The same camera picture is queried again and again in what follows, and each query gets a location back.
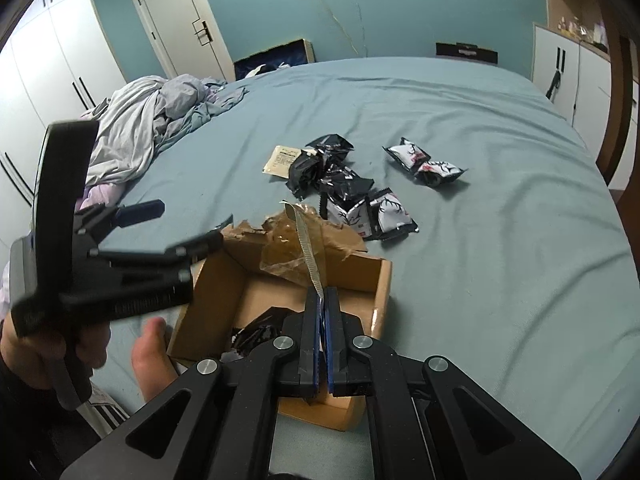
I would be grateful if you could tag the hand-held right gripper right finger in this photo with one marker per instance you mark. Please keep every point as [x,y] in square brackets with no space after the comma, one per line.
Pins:
[328,345]

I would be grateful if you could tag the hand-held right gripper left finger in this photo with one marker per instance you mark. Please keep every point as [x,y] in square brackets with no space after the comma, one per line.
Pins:
[314,345]

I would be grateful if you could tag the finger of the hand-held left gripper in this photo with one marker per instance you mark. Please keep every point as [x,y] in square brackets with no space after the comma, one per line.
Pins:
[165,256]
[137,211]

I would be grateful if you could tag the black foil snack packet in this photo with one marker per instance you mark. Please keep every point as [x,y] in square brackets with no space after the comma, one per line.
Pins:
[257,335]
[327,144]

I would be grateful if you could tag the brown cardboard box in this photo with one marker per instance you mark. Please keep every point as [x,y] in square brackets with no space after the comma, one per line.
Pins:
[225,295]

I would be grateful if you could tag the clear packing tape strip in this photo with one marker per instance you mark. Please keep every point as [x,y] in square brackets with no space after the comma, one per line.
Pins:
[306,245]

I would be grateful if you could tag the pile of black white packets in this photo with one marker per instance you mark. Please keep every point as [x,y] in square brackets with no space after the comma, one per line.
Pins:
[385,210]

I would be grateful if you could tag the person's left forearm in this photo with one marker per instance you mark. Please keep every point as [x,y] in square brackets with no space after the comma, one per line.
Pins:
[25,425]

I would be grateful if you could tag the person's left hand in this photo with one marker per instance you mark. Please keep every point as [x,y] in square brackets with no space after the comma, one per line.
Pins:
[27,360]

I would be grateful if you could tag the purple cloth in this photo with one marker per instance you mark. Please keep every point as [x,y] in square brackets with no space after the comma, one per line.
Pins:
[97,194]

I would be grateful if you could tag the crumpled grey blanket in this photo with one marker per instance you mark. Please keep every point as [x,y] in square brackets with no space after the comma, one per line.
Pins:
[150,120]

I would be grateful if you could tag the person's bare leg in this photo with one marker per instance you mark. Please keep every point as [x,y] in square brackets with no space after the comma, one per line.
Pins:
[150,360]

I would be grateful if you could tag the black white striped garment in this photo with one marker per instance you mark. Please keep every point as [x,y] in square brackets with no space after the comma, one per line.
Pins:
[105,410]

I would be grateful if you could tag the beige paper sachet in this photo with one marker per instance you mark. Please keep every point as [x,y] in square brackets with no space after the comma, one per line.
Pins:
[280,160]

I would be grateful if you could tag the white wardrobe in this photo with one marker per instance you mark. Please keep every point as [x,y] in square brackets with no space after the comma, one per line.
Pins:
[45,60]

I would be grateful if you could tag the bed with teal sheet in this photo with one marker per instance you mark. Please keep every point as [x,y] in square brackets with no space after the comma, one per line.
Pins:
[500,260]

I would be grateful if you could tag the white door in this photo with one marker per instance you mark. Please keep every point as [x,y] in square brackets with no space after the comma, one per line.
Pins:
[175,15]

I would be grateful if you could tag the dark blue open box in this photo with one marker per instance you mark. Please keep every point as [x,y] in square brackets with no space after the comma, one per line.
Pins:
[272,57]

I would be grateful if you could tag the black bag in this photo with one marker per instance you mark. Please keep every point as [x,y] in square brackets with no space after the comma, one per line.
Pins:
[467,52]

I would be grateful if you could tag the white cabinet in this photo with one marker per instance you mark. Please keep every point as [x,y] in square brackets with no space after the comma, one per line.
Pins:
[585,85]

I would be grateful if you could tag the wooden shelf with bottles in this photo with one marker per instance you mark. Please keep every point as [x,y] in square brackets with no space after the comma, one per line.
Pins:
[575,15]

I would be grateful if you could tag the brown wooden frame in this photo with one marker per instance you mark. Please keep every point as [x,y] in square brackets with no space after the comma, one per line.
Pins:
[620,95]

